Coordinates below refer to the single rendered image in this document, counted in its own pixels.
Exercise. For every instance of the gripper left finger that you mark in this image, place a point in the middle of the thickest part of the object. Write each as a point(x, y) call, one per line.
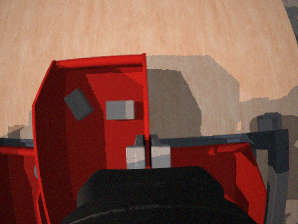
point(136, 154)

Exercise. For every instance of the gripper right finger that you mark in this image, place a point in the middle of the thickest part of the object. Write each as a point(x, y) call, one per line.
point(161, 153)

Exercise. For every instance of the red bin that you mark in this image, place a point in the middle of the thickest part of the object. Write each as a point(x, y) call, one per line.
point(238, 173)
point(67, 151)
point(19, 192)

